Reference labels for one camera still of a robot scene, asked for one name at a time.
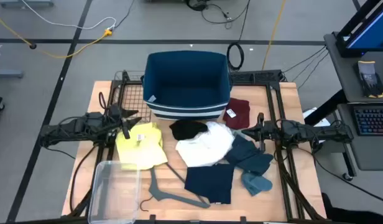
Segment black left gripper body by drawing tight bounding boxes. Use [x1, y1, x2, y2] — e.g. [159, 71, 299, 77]
[108, 104, 132, 140]

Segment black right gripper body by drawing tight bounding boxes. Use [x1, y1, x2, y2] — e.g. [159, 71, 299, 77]
[256, 112, 284, 154]

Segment dark slate blue cloth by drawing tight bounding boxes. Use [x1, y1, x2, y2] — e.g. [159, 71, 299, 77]
[224, 134, 261, 166]

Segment maroon cloth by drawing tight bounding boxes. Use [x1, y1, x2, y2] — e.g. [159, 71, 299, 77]
[222, 98, 251, 131]

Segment yellow cloth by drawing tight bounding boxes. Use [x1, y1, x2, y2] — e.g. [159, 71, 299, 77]
[115, 121, 169, 171]

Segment light teal cloth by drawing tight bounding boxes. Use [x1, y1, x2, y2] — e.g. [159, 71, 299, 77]
[240, 172, 274, 197]

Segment white cloth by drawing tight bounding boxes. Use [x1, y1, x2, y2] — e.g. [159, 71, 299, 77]
[175, 121, 236, 168]

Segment black cloth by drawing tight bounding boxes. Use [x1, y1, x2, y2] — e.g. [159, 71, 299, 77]
[168, 119, 210, 141]

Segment navy blue cloth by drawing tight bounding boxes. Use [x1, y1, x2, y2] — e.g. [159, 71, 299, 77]
[183, 164, 235, 205]

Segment white paper sheet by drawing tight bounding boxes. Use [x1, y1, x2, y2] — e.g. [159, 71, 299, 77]
[302, 107, 331, 128]

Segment navy white striped fabric bin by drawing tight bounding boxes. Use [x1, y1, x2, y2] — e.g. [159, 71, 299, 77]
[141, 50, 233, 121]

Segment clear plastic bin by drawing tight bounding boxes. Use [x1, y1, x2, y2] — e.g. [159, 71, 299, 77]
[87, 160, 142, 224]

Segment grey clothes hanger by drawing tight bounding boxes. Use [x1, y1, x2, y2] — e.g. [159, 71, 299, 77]
[139, 166, 211, 212]

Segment grey computer desk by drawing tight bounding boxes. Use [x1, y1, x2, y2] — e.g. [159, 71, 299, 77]
[323, 30, 383, 171]

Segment black backlit keyboard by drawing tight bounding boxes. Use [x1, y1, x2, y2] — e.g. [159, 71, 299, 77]
[353, 105, 383, 137]

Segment grey work glove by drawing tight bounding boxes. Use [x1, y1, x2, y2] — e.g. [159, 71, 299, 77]
[358, 60, 379, 98]

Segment grey metal floor foot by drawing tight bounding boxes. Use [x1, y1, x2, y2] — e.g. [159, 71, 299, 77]
[0, 70, 24, 78]
[0, 0, 54, 9]

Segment black work glove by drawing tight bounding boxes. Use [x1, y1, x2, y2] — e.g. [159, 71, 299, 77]
[372, 73, 383, 99]

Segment black monitor with stand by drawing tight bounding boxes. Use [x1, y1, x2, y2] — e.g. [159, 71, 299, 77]
[336, 0, 383, 58]

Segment black metal table frame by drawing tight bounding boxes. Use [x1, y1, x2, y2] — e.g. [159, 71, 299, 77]
[67, 70, 328, 224]

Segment black coiled cable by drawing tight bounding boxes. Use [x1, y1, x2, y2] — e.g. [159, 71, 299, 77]
[226, 42, 245, 72]

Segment black desk cable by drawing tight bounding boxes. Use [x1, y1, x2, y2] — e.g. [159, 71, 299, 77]
[283, 45, 328, 74]
[295, 51, 331, 91]

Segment black floor cable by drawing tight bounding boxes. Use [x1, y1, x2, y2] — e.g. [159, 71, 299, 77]
[295, 146, 383, 203]
[68, 145, 99, 212]
[115, 0, 136, 29]

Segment white cable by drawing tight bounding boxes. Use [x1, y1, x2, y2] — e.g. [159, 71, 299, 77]
[22, 0, 117, 31]

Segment black cable with adapter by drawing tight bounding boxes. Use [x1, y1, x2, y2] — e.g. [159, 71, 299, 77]
[185, 0, 251, 30]

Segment yellow extension cable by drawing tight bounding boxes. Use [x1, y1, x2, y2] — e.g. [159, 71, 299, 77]
[0, 12, 113, 59]

